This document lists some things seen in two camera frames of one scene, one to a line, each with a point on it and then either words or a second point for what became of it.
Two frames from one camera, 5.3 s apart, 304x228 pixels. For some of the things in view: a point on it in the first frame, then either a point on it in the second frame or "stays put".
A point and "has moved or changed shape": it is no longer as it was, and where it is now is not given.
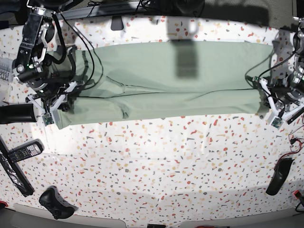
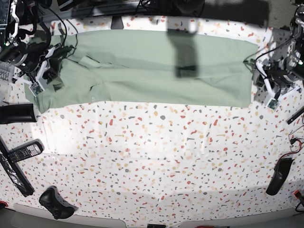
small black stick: (296, 116) stays put
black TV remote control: (26, 150) stays put
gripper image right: (286, 100) -> (272, 76)
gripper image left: (51, 92) -> (33, 61)
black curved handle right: (281, 171) stays put
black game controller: (51, 199) stays put
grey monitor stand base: (117, 23) stays put
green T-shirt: (154, 80) has moved or changed shape
